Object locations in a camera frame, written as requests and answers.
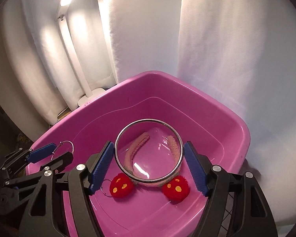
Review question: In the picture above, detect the silver bangle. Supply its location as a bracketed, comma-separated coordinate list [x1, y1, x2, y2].
[50, 140, 75, 161]
[100, 179, 112, 198]
[114, 118, 184, 187]

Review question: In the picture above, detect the pink fuzzy strawberry headband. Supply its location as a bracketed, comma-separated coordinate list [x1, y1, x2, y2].
[110, 128, 190, 203]

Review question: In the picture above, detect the pink plastic tub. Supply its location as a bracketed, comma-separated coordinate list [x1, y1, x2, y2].
[25, 70, 251, 237]

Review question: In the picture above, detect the white curtain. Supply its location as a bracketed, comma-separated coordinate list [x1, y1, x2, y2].
[0, 0, 296, 225]

